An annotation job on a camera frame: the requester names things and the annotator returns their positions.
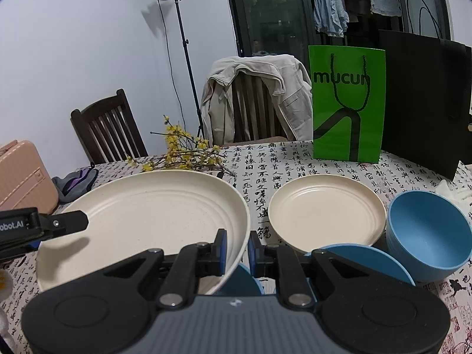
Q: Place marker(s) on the hanging light blue shirt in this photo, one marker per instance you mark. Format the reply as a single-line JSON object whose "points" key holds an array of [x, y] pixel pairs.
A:
{"points": [[328, 3]]}

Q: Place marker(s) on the dark glass sliding door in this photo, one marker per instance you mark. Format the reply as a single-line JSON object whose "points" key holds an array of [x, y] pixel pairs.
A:
{"points": [[273, 18]]}

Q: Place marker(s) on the large cream plate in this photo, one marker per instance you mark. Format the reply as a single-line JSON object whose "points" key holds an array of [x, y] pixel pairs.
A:
{"points": [[147, 214]]}

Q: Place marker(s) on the wooden chair under jacket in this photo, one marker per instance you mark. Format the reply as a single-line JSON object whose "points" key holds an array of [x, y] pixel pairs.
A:
{"points": [[254, 107]]}

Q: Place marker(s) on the black paper bag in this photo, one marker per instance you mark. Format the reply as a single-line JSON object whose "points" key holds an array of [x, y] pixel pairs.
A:
{"points": [[424, 99]]}

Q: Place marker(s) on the beige hard case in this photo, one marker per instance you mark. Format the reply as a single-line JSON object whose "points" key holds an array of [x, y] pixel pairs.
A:
{"points": [[22, 180]]}

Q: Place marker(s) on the beige jacket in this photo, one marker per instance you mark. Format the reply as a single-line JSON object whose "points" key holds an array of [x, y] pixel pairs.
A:
{"points": [[295, 110]]}

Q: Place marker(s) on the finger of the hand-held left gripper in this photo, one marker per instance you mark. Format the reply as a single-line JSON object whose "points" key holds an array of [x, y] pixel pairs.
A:
{"points": [[70, 223]]}

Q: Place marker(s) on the dark wooden chair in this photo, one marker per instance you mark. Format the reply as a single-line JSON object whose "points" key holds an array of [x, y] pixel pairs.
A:
{"points": [[110, 129]]}

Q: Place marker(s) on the studio light on stand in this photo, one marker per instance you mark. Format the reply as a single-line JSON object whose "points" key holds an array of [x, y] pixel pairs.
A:
{"points": [[186, 51]]}

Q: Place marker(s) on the grey purple cloth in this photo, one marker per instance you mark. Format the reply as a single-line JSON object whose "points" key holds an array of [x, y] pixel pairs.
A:
{"points": [[73, 186]]}

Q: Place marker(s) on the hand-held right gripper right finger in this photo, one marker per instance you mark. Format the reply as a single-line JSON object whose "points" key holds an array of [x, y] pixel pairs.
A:
{"points": [[252, 253]]}

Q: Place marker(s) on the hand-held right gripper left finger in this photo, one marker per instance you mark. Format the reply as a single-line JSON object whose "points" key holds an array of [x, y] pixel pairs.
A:
{"points": [[221, 251]]}

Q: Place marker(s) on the medium cream plate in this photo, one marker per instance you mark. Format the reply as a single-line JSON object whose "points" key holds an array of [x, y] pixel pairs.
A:
{"points": [[328, 210]]}

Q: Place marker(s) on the green paper bag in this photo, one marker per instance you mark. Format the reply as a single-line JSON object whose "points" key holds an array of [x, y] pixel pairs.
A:
{"points": [[372, 129]]}

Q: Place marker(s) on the white crumpled tissue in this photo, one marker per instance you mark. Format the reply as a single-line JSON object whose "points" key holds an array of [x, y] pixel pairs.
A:
{"points": [[450, 191]]}

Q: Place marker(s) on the yellow flower branch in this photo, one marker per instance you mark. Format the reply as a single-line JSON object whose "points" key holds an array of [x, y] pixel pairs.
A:
{"points": [[184, 151]]}

